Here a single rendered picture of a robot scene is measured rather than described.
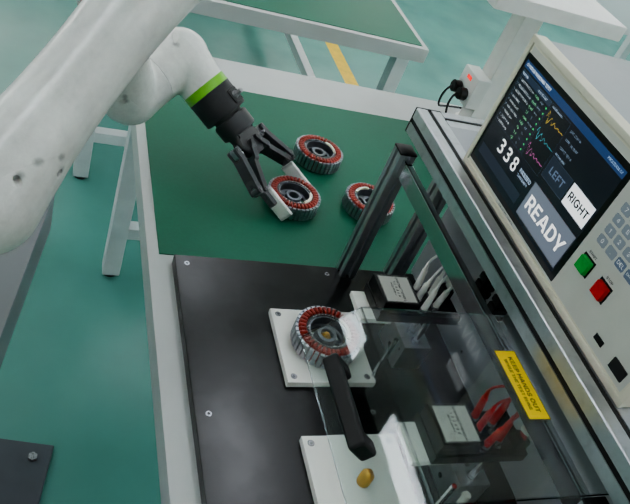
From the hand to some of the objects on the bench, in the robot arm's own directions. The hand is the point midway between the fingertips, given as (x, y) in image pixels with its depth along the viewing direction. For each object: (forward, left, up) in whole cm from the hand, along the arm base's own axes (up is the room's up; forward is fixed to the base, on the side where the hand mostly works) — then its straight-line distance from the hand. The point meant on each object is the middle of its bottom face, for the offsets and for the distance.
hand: (291, 196), depth 142 cm
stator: (+7, -39, +2) cm, 40 cm away
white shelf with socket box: (+41, +52, -4) cm, 66 cm away
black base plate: (+12, -51, -2) cm, 52 cm away
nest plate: (+14, -63, +1) cm, 64 cm away
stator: (0, 0, -2) cm, 2 cm away
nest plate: (+7, -39, 0) cm, 40 cm away
